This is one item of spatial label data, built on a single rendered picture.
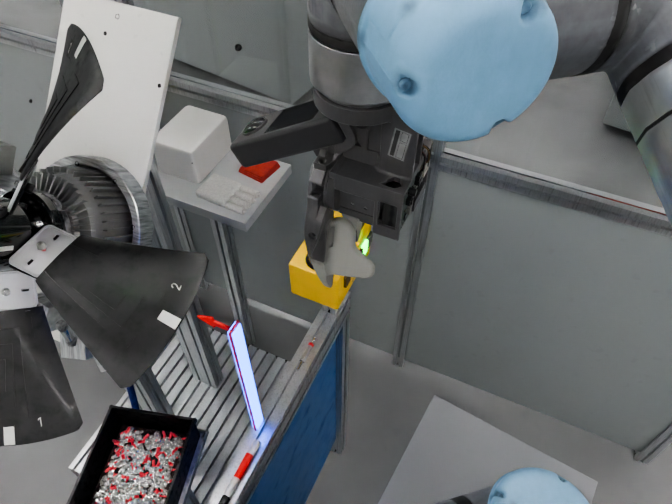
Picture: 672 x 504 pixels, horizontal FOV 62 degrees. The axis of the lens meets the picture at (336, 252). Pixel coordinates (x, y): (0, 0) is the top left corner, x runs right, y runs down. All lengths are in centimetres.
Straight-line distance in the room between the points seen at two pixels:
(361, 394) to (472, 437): 120
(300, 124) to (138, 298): 51
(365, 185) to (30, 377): 79
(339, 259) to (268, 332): 172
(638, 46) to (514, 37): 8
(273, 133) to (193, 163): 101
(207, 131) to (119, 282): 67
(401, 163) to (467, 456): 56
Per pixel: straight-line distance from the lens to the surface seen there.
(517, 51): 25
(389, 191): 43
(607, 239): 143
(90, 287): 92
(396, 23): 25
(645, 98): 31
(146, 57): 115
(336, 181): 44
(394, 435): 202
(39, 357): 109
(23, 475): 221
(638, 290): 154
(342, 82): 38
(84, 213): 108
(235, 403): 201
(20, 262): 99
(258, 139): 48
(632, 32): 31
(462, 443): 90
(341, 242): 49
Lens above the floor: 186
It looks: 50 degrees down
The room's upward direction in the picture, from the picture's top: straight up
